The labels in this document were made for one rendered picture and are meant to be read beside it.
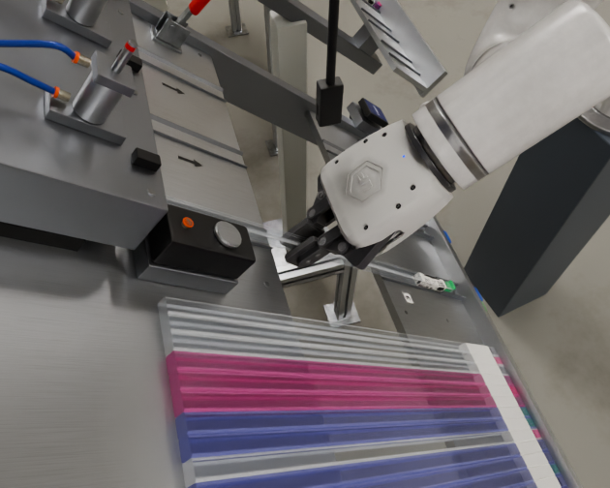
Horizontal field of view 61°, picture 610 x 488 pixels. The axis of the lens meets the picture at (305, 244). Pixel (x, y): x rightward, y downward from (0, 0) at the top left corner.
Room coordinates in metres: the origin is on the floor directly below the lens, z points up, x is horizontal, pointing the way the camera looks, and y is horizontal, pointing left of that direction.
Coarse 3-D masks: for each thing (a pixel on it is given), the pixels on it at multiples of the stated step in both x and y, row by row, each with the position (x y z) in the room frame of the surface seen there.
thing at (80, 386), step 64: (192, 64) 0.53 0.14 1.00; (192, 128) 0.40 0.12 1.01; (192, 192) 0.30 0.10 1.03; (0, 256) 0.17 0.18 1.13; (64, 256) 0.18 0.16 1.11; (128, 256) 0.20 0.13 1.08; (256, 256) 0.26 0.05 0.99; (0, 320) 0.13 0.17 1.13; (64, 320) 0.14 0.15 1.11; (128, 320) 0.15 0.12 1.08; (0, 384) 0.09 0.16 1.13; (64, 384) 0.10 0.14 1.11; (128, 384) 0.11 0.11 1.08; (0, 448) 0.06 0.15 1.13; (64, 448) 0.06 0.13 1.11; (128, 448) 0.07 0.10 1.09
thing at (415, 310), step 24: (312, 120) 0.59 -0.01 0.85; (336, 144) 0.56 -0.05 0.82; (408, 240) 0.43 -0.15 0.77; (408, 264) 0.37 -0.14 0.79; (432, 264) 0.40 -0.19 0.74; (384, 288) 0.30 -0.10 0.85; (408, 288) 0.32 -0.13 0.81; (408, 312) 0.28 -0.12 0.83; (432, 312) 0.30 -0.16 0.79; (456, 312) 0.32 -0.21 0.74; (432, 336) 0.26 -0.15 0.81; (456, 336) 0.28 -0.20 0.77
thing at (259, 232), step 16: (192, 208) 0.27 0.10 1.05; (208, 208) 0.28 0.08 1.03; (240, 224) 0.28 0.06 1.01; (256, 224) 0.29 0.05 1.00; (256, 240) 0.28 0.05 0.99; (272, 240) 0.28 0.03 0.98; (288, 240) 0.29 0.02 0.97; (304, 240) 0.30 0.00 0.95; (336, 256) 0.30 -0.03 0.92; (384, 272) 0.32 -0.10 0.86; (400, 272) 0.33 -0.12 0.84; (416, 272) 0.35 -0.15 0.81; (448, 288) 0.35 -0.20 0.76
